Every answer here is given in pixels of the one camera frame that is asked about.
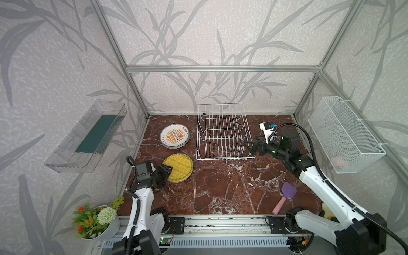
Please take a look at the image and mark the beige patterned plate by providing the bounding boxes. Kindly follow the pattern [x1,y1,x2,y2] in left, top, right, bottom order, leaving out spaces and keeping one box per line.
[168,166,193,183]
[163,154,193,183]

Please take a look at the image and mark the white wire dish rack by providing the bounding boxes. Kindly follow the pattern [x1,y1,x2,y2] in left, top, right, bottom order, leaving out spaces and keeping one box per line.
[196,103,255,161]

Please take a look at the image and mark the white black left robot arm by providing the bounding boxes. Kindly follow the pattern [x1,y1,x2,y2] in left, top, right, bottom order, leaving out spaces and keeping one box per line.
[112,156,173,255]

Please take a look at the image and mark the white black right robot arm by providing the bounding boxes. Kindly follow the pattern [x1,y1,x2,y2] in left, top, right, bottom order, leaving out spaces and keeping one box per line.
[242,122,408,255]

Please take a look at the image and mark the purple pink spatula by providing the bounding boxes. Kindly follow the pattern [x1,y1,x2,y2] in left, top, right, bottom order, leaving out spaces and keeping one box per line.
[272,182,297,215]

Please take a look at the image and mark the green lit circuit board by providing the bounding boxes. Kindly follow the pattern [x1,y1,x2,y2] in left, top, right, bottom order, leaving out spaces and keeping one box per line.
[159,237,173,247]

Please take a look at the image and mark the green mat in shelf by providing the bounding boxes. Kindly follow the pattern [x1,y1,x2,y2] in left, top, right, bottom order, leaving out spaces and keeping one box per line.
[75,115,124,154]

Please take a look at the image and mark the pink object in basket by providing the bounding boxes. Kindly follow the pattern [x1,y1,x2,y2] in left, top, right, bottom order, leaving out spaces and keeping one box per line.
[330,156,347,168]

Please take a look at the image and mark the potted artificial flowers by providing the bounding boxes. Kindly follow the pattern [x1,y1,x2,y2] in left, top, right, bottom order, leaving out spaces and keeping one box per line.
[73,196,124,241]

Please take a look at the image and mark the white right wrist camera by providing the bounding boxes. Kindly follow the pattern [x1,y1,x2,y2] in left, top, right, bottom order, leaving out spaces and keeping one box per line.
[259,122,277,144]

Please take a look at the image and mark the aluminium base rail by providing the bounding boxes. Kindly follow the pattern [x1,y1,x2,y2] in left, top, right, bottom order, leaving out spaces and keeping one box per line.
[85,214,370,255]

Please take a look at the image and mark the clear plastic wall shelf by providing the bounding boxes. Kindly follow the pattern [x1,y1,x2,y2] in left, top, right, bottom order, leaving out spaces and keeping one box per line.
[45,99,127,173]

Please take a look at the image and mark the white mesh wall basket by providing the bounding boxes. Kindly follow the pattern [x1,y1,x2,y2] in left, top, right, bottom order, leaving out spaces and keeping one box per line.
[308,97,386,174]

